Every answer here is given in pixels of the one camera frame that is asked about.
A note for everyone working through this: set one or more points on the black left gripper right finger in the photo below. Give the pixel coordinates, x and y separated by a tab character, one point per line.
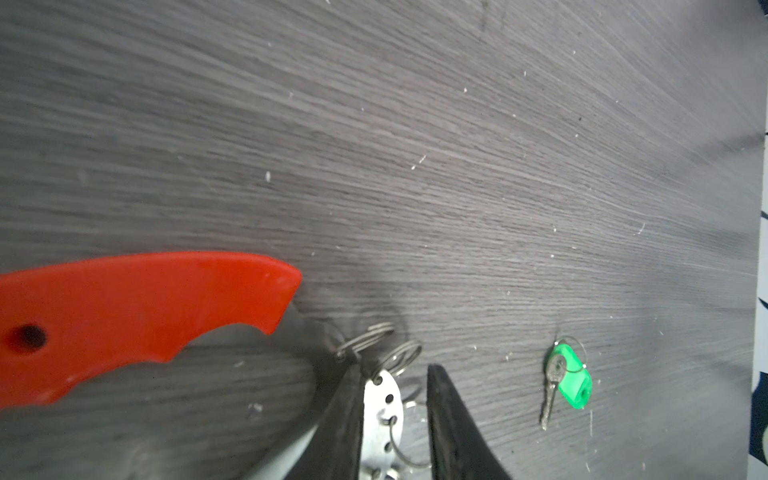
457	448

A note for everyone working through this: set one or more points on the green tagged key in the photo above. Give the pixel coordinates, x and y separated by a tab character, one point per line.
566	373

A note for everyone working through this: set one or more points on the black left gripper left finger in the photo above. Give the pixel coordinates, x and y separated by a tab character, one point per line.
334	450

